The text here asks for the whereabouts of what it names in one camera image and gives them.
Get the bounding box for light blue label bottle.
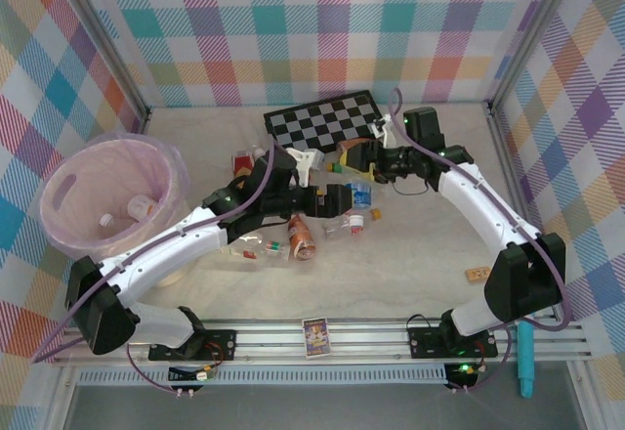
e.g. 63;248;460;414
345;180;376;212

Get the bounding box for orange brown label bottle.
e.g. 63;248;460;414
286;212;318;261

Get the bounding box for clear bottle red green label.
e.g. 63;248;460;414
218;233;293;261

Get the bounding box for black grey chessboard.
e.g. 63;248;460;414
263;90;392;157

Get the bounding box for white plastic bin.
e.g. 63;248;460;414
38;131;196;288

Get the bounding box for small bottle white cap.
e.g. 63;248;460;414
322;212;367;244

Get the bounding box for colourful card box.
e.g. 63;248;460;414
301;317;333;362

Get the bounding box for white orange bottle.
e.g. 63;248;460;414
125;193;158;222

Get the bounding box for small wooden tile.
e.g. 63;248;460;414
465;264;492;284

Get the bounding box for small circuit board connector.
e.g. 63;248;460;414
167;364;220;385
442;361;483;393

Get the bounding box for teal marker pen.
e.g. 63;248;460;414
516;321;537;400

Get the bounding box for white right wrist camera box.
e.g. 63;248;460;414
368;113;396;149

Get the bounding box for thin black cable loop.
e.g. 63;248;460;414
393;175;432;197

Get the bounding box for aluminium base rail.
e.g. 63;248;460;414
51;319;595;366

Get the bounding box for aluminium frame post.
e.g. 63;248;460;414
487;0;585;116
57;0;153;124

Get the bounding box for white slotted cable duct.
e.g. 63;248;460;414
77;365;450;387

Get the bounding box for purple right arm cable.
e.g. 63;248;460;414
388;87;575;336

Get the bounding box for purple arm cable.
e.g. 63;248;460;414
30;139;280;366
388;87;575;336

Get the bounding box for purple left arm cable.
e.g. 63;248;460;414
30;139;280;366

